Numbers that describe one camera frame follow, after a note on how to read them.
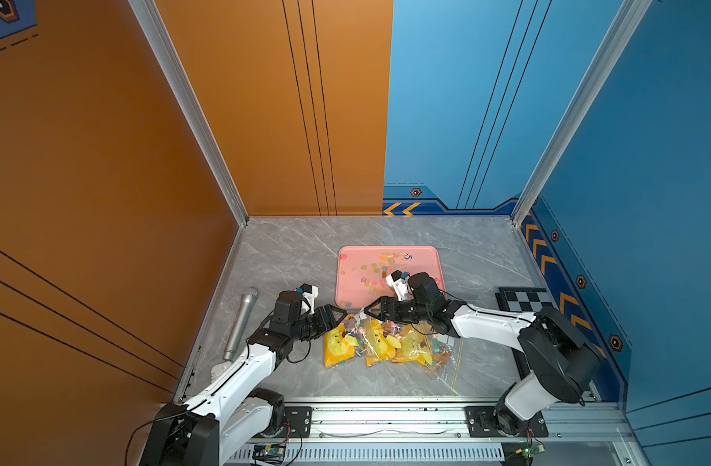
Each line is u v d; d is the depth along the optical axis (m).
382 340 0.84
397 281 0.80
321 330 0.73
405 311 0.74
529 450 0.70
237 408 0.50
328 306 0.76
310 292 0.79
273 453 0.71
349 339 0.83
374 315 0.76
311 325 0.72
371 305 0.79
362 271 1.04
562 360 0.45
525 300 0.92
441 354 0.83
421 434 0.73
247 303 0.92
